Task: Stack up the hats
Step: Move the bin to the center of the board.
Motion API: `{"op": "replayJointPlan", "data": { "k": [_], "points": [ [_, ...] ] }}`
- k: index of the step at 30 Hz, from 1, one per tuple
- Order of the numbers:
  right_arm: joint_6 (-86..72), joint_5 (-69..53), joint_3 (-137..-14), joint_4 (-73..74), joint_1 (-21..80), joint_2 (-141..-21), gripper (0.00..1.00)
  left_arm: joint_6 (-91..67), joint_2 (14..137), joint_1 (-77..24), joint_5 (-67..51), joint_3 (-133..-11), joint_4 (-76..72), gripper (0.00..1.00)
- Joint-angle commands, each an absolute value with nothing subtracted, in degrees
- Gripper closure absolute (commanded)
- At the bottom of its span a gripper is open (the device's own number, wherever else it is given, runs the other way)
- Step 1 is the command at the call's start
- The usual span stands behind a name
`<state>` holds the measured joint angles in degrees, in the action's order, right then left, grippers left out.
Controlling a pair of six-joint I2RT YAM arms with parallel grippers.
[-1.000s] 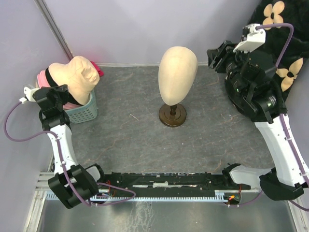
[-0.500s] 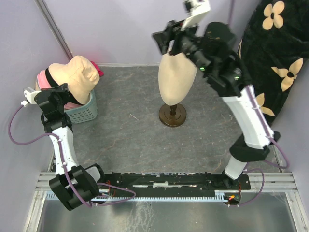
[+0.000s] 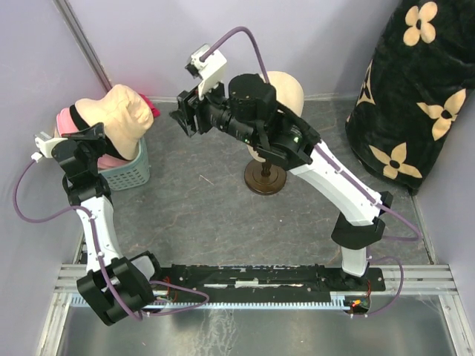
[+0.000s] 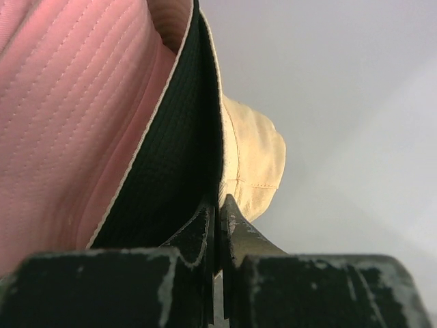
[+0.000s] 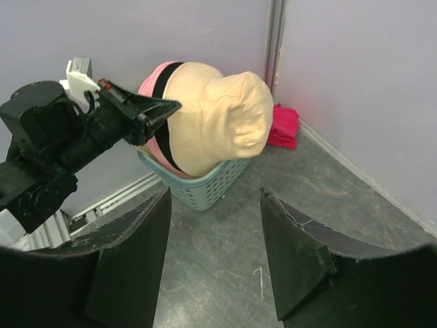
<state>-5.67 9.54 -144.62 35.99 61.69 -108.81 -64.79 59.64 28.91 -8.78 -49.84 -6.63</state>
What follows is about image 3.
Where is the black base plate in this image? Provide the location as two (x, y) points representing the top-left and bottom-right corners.
(157, 264), (386, 302)

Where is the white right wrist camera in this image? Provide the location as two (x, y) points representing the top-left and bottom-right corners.
(186, 44), (227, 101)

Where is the black floral blanket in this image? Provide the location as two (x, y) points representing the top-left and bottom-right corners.
(345, 1), (474, 194)

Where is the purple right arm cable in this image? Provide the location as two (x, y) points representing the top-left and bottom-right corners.
(200, 25), (424, 319)

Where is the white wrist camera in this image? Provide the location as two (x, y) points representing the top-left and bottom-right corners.
(31, 131), (63, 163)
(186, 44), (227, 101)

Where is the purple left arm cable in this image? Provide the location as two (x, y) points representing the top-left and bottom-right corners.
(13, 155), (210, 321)

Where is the aluminium corner profile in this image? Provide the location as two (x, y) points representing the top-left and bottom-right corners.
(53, 0), (112, 91)

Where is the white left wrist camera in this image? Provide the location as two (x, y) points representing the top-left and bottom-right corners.
(31, 131), (63, 163)

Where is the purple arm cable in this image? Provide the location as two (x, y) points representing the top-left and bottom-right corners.
(13, 155), (210, 321)
(200, 25), (424, 319)

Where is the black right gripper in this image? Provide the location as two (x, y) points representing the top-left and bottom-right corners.
(168, 72), (260, 149)

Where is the pink bucket hat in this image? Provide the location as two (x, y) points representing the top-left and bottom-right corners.
(56, 108), (127, 170)

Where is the aluminium rail frame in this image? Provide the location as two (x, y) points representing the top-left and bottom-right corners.
(35, 192), (465, 356)

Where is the magenta hat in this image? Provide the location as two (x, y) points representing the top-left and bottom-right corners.
(140, 94), (160, 118)

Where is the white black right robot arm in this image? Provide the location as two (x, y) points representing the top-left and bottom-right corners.
(170, 71), (384, 290)

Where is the black bucket hat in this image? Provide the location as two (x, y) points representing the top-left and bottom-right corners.
(69, 105), (125, 161)

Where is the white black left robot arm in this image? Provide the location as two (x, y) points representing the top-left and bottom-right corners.
(52, 123), (164, 326)

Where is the cream bucket hat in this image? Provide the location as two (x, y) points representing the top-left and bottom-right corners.
(75, 84), (154, 161)

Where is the light blue plastic basket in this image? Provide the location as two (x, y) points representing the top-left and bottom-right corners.
(99, 137), (150, 191)

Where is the light blue cable duct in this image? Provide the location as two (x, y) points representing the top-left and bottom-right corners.
(70, 294), (362, 311)

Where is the brown round wooden stand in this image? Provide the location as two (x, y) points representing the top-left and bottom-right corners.
(244, 160), (286, 196)

